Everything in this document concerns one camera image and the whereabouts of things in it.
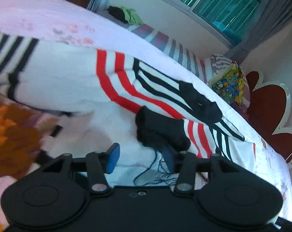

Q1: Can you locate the striped white knit sweater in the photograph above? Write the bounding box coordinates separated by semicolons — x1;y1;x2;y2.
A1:
0;33;256;186

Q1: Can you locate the green and black clothes pile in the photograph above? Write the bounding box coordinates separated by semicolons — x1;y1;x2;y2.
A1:
108;6;143;25

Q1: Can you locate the colourful cartoon pillow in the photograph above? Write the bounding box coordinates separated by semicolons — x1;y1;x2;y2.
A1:
208;62;248;105

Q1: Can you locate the red heart-shaped headboard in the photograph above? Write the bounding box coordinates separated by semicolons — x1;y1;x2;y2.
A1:
242;70;292;168

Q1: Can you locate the striped pillow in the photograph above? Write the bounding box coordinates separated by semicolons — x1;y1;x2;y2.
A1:
203;54;234;82

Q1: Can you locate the striped bed sheet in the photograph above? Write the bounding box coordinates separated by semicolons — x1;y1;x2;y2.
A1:
97;9;210;83

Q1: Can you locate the window with teal curtain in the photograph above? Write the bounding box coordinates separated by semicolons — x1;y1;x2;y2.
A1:
128;0;275;47

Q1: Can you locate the pink floral bed quilt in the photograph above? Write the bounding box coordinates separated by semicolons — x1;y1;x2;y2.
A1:
0;0;292;220

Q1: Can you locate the grey curtain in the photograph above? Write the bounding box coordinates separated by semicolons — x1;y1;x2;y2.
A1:
225;0;292;64

